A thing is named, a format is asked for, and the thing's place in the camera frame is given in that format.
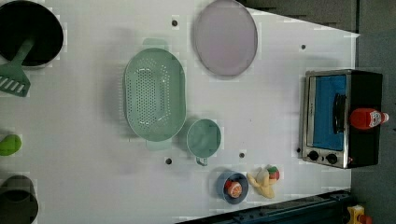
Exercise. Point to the red ketchup bottle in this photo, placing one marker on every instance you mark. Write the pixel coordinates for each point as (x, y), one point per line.
(367, 118)

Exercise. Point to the black toaster oven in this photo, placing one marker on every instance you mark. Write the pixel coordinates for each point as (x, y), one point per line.
(328, 137)

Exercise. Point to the green measuring cup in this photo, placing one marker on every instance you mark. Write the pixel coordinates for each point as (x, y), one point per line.
(203, 140)

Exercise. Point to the green oval colander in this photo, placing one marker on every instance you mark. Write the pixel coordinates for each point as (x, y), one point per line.
(154, 94)

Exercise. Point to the blue small bowl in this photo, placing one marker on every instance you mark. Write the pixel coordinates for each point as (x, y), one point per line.
(234, 176)

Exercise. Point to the grey round plate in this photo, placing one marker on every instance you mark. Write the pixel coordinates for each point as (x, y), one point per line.
(225, 38)

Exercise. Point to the toy orange slice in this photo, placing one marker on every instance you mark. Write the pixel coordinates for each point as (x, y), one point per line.
(233, 188)

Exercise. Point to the toy peeled banana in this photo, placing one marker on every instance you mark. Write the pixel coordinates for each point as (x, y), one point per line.
(262, 183)

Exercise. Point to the toy strawberry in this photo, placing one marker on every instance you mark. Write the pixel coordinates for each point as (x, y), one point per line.
(274, 174)

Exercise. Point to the green slotted spatula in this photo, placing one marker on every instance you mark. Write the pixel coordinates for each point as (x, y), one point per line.
(13, 79)

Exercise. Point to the lime green toy fruit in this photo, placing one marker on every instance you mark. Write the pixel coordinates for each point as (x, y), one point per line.
(10, 145)

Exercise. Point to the yellow red object on floor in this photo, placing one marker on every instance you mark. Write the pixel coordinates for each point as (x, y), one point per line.
(358, 216)

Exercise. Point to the black round pot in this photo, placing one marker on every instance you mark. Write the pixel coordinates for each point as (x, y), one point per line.
(20, 20)

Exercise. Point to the dark grey cylindrical cup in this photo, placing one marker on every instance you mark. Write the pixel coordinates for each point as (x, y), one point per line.
(18, 203)

